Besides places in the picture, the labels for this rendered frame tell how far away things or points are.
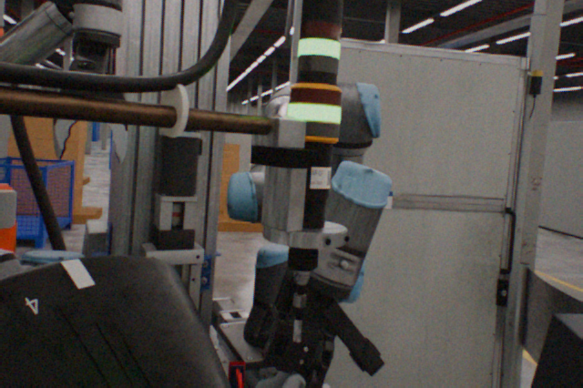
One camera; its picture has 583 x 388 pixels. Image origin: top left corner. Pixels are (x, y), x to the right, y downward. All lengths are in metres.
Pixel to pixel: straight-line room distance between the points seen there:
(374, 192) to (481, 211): 2.02
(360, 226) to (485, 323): 2.18
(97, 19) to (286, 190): 0.60
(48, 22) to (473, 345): 2.32
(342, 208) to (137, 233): 0.76
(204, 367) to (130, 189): 0.84
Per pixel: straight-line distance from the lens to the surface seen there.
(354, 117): 1.07
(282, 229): 0.39
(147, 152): 1.28
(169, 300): 0.53
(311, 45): 0.41
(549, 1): 7.46
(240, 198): 0.74
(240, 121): 0.35
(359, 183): 0.64
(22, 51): 1.15
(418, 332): 2.64
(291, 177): 0.38
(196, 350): 0.50
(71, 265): 0.51
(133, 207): 1.31
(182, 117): 0.32
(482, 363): 2.85
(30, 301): 0.48
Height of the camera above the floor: 1.54
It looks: 3 degrees down
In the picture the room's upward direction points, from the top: 4 degrees clockwise
